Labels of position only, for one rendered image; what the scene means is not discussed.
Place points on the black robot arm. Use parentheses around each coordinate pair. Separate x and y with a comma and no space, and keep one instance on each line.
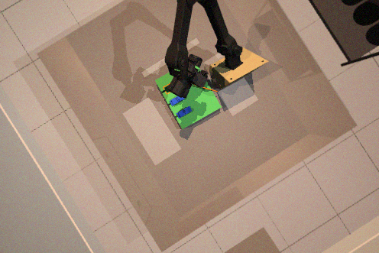
(177,53)

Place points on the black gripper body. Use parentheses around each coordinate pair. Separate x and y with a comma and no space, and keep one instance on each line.
(198,64)

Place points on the green flat block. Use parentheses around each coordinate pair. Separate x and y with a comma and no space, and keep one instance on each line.
(199,102)

